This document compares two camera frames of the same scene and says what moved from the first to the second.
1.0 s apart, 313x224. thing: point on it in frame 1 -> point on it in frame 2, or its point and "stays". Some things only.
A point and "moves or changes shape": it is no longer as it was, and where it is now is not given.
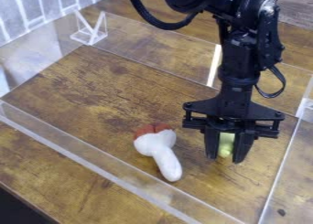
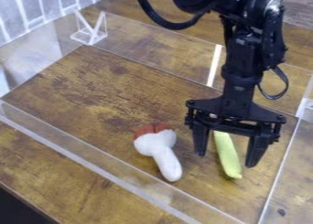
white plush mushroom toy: x=155 y=141 stays
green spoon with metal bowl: x=227 y=140 moves or changes shape
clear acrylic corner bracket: x=90 y=35 stays
